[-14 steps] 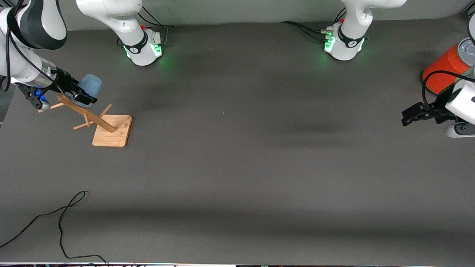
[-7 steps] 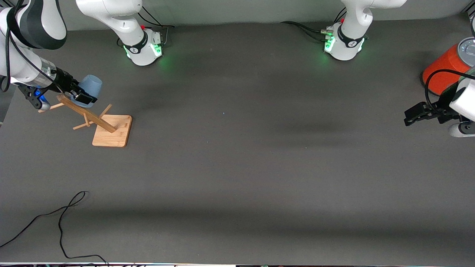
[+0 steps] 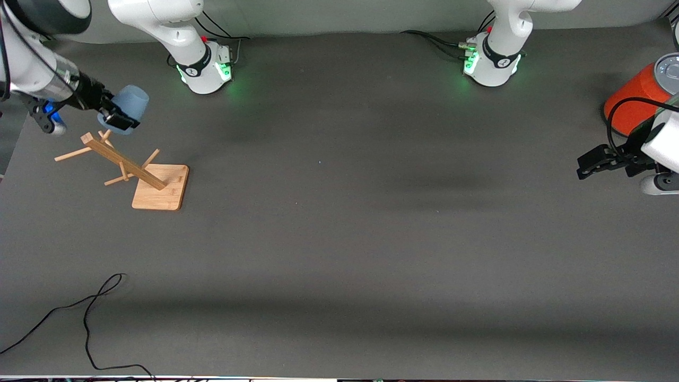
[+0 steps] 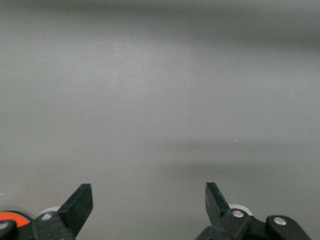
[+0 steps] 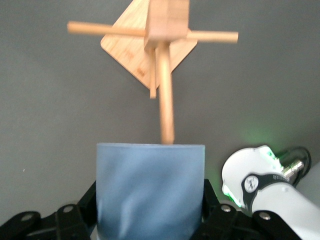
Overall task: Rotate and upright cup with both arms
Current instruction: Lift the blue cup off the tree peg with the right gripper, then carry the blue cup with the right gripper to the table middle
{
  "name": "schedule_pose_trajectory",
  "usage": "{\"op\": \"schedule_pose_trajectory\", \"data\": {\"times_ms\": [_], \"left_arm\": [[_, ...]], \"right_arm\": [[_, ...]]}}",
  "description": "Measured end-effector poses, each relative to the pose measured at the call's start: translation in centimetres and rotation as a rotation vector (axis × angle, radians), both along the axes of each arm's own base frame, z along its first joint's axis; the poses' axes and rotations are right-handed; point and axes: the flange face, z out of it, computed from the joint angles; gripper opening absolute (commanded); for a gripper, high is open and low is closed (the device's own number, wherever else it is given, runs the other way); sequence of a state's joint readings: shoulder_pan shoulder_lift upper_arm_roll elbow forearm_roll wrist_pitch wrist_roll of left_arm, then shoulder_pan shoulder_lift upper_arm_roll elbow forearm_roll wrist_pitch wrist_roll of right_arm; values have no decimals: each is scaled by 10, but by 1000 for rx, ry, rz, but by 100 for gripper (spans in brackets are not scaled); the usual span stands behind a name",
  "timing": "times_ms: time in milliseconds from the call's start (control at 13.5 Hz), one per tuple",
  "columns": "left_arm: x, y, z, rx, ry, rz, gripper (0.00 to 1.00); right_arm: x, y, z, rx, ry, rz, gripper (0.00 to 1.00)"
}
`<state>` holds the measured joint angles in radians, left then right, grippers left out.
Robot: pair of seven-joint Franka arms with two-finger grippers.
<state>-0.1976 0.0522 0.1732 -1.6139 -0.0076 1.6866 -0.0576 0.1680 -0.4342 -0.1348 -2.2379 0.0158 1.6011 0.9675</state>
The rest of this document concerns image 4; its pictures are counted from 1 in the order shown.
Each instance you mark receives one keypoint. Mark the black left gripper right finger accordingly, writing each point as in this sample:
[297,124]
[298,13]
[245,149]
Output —
[216,202]

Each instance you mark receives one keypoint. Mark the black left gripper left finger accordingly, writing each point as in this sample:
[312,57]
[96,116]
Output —
[80,205]

